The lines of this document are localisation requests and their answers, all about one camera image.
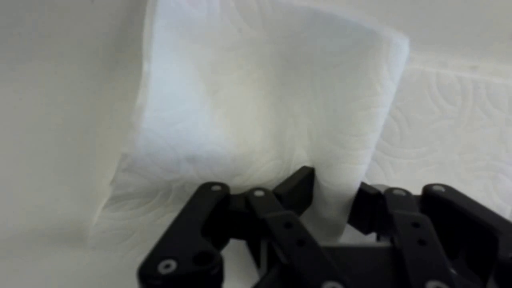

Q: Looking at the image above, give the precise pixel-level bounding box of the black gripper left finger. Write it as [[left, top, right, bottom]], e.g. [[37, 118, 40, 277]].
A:
[[136, 165, 349, 288]]

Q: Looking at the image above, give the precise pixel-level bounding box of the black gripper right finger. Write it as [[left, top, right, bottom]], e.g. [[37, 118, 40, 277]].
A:
[[349, 181, 512, 288]]

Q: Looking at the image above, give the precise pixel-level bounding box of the white paper towel cloth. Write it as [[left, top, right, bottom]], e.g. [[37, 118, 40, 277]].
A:
[[86, 0, 512, 253]]

